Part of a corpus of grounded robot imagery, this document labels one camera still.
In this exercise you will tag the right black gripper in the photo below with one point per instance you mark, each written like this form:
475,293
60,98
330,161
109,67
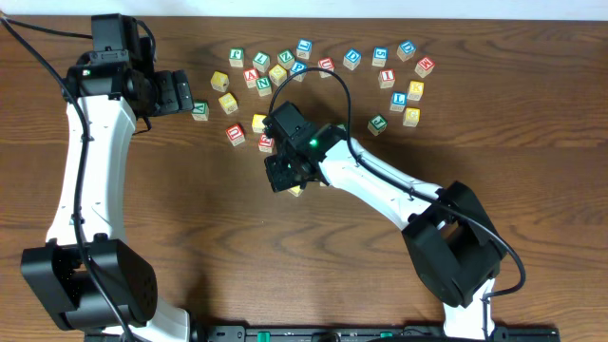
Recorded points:
279,181

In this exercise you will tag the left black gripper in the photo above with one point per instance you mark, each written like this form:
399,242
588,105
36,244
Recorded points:
180,91

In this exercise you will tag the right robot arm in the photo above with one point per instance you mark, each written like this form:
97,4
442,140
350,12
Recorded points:
452,243

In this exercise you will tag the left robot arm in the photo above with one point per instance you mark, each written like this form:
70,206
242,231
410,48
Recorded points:
86,276

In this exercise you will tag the red block bottom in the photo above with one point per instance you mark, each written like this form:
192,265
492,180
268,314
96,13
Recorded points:
266,144

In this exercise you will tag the yellow block above red pair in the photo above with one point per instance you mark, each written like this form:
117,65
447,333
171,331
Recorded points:
258,125

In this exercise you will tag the red U block lower left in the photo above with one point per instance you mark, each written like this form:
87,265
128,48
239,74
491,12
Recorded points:
235,134

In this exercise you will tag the red u block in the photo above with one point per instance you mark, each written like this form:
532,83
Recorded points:
327,66
235,134

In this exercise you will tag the green N block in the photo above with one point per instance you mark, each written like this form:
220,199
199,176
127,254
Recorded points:
263,86

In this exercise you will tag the yellow block near N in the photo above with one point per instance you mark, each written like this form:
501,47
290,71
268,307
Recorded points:
278,75

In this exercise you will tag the blue P block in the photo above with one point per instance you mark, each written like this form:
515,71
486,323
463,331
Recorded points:
296,71

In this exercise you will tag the green J block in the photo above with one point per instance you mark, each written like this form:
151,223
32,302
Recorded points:
377,124

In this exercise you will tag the yellow block lower left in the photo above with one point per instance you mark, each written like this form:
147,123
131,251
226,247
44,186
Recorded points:
228,103

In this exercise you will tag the red A block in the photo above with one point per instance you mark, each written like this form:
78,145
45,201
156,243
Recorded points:
251,76

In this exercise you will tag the red U block upper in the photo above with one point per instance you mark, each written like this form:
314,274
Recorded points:
327,66

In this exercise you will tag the green Z block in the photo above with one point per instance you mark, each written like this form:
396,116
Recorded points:
286,59

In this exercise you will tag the green L block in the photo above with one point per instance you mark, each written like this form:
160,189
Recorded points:
261,62

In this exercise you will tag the green V block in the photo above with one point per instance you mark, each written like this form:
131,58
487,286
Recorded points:
200,111

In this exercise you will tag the yellow block far left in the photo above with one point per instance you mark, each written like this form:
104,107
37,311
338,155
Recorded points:
220,81

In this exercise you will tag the blue block top centre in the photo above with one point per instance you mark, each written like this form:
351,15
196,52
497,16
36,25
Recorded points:
304,49

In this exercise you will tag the blue D block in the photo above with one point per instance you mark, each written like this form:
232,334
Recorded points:
352,59

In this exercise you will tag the blue L block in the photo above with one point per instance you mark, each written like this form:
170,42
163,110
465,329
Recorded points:
398,101

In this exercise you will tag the red I block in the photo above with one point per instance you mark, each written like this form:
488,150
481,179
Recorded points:
386,78

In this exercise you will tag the yellow G block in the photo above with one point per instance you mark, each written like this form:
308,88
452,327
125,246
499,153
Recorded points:
411,117

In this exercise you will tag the blue S block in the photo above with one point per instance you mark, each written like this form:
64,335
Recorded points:
380,56

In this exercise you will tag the yellow K block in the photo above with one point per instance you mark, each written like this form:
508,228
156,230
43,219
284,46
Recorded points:
415,90

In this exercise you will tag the red M block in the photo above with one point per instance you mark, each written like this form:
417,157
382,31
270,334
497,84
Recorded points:
424,67

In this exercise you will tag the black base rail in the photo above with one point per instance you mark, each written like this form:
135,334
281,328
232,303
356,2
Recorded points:
233,333

